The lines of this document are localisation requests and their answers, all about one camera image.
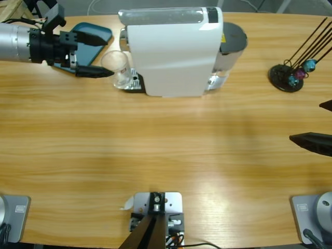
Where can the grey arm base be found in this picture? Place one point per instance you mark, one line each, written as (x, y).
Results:
(15, 218)
(308, 215)

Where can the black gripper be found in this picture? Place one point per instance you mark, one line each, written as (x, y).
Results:
(49, 50)

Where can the grey metal furniture leg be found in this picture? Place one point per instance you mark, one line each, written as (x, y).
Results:
(284, 5)

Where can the teal plastic tray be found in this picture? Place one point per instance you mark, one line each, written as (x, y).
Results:
(90, 54)

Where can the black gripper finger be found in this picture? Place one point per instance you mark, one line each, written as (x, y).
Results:
(316, 142)
(328, 105)

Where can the wooden crate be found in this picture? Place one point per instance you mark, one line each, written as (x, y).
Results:
(11, 9)

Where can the black capsule holder with rods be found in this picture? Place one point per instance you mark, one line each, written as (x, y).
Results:
(278, 75)

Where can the clear glass cup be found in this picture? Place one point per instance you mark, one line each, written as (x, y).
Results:
(119, 67)

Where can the white paper tag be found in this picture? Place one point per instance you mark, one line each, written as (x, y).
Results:
(127, 204)

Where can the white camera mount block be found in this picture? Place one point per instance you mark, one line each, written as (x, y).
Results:
(173, 205)

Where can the purple coffee capsule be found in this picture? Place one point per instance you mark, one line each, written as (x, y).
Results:
(300, 74)

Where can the white capsule coffee machine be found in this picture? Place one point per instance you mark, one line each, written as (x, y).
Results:
(176, 57)

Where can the teal coffee capsule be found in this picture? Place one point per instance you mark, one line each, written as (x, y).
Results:
(309, 65)
(292, 81)

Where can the black camera post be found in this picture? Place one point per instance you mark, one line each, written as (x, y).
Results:
(147, 233)

